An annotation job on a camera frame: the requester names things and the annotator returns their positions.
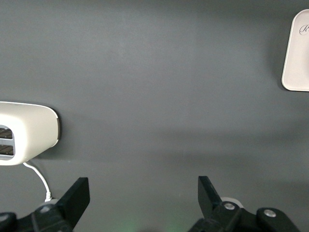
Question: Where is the beige rectangular rabbit tray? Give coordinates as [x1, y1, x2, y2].
[281, 9, 309, 92]

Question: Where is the cream white toaster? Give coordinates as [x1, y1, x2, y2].
[0, 101, 60, 167]

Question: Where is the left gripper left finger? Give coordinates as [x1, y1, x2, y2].
[31, 177, 90, 232]

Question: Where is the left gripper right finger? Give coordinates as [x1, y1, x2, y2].
[188, 175, 242, 232]

